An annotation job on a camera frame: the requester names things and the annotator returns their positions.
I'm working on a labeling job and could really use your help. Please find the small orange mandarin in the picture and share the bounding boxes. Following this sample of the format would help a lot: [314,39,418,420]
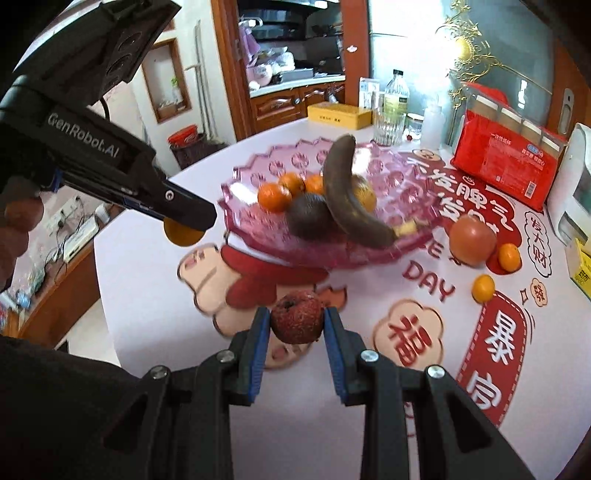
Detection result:
[163,218,204,247]

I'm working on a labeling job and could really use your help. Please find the small red wrinkled fruit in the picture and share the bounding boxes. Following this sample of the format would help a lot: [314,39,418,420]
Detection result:
[270,291,325,345]

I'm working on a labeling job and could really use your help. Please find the large red apple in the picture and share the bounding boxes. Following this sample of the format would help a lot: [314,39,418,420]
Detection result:
[449,215,497,267]

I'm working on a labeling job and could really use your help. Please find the large orange mandarin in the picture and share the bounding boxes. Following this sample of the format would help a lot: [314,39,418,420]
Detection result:
[257,183,293,214]

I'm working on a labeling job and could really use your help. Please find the orange kumquat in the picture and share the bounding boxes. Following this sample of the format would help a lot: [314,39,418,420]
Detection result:
[304,174,325,196]
[279,172,305,198]

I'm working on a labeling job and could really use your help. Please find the person's left hand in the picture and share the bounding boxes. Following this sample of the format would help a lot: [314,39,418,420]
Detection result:
[1,177,44,292]

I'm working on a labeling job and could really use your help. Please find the red plastic bucket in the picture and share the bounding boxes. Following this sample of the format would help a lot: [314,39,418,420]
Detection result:
[167,124,199,148]

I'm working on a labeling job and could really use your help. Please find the dark avocado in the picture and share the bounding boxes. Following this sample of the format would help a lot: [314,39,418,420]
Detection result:
[286,193,335,240]

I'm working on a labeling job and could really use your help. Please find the printed red white tablecloth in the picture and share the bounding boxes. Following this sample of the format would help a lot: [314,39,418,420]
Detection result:
[93,117,591,480]

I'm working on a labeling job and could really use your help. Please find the overripe brown banana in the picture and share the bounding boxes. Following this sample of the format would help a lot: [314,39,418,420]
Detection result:
[321,133,429,250]

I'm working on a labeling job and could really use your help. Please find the wooden cabinet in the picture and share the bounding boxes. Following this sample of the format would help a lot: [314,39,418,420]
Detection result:
[211,1,370,140]

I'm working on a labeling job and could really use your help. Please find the yellow-brown round fruit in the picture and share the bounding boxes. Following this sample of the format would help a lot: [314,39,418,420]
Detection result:
[352,175,378,213]

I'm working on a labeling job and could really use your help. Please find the yellow flat box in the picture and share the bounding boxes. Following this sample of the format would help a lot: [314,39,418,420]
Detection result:
[308,102,373,130]

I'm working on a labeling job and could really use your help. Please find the orange mandarin by apple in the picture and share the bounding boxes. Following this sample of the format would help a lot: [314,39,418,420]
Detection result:
[498,243,522,273]

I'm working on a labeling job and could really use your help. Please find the pink plastic fruit plate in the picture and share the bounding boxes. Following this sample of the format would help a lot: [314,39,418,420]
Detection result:
[219,136,443,269]

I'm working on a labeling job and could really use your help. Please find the clear drinking glass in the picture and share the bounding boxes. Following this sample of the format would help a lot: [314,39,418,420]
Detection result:
[373,107,406,147]

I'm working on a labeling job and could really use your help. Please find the yellow tissue box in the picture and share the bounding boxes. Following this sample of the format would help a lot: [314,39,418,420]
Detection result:
[565,239,591,299]

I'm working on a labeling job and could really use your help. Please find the clear plastic bottle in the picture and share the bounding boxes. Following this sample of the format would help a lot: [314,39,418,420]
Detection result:
[384,69,410,115]

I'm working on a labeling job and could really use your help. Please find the small glass jar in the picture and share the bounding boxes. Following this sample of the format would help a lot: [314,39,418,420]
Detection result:
[405,113,424,141]

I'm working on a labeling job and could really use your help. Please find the white squeeze bottle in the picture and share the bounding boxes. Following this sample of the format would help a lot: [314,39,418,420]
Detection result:
[421,104,445,150]

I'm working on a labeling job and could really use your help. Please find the red paper cup package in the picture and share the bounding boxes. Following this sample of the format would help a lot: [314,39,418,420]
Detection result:
[452,82,566,212]

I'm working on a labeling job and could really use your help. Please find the white appliance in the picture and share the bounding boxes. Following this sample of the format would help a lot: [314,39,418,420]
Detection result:
[547,123,591,254]

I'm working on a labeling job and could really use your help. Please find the gold ornament decoration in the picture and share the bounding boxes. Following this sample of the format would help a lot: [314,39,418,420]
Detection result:
[436,0,552,112]

